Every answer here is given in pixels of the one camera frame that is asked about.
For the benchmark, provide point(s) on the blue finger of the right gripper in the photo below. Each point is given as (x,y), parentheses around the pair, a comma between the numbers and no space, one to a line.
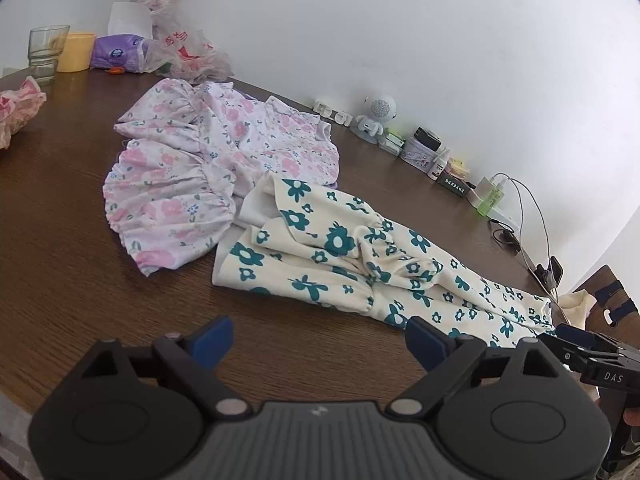
(583,338)

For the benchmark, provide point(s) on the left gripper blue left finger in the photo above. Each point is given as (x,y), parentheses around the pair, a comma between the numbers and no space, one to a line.
(188,364)

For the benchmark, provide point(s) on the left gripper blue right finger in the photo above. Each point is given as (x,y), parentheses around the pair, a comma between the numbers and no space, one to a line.
(449,364)

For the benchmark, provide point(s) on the cream teal flower dress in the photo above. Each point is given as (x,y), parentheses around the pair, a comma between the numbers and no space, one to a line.
(322,246)

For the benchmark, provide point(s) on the person's right hand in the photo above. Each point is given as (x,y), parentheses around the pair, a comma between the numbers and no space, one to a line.
(632,417)

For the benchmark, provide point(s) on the cream cloth on chair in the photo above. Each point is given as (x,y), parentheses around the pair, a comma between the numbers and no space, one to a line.
(575,307)

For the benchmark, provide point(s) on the wooden chair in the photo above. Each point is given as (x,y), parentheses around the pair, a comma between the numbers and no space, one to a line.
(615,313)

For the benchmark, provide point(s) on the phone on black stand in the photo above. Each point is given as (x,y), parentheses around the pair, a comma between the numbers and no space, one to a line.
(548,276)

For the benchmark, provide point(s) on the white power strip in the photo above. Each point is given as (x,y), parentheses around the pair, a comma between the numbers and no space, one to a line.
(498,213)

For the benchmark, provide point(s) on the black red flat box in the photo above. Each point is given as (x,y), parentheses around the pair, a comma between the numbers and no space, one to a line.
(453,184)

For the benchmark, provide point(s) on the green liquid bottle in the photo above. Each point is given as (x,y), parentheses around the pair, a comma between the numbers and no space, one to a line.
(489,203)

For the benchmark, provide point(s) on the white charger adapter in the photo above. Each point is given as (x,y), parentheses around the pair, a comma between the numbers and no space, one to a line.
(484,189)

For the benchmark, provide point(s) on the yellow sticky notes stack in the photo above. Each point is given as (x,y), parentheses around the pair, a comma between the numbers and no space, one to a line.
(458,169)

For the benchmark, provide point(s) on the pink floral dress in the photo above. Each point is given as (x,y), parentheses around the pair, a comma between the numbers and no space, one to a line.
(192,154)

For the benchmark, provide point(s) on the white spray bottle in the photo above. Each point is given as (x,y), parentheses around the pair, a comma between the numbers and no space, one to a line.
(439,164)

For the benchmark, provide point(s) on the grey printed tin box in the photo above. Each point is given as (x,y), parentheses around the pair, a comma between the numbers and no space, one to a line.
(418,155)

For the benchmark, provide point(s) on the green white small boxes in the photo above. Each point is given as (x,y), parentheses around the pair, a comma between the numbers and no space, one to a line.
(391,142)

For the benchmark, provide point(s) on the black small box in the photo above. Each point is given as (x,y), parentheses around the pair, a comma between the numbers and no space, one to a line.
(428,139)

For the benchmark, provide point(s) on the white robot figurine speaker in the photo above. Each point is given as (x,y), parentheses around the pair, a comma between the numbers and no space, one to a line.
(378,110)

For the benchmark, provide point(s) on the red printed plastic bag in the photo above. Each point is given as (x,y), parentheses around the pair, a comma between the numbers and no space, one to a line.
(178,51)

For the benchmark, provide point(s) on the purple tissue pack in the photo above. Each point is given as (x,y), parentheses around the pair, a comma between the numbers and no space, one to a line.
(119,51)

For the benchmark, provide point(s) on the pink crumpled wrapper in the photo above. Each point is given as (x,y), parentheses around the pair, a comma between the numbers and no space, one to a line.
(18,107)

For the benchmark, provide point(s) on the yellow plastic cup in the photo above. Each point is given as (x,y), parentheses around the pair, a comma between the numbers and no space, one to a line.
(77,52)

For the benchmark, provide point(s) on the white tissue paper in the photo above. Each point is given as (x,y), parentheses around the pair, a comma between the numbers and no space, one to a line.
(130,18)

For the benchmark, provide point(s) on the clear drinking glass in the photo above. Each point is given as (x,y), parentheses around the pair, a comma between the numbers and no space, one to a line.
(45,46)

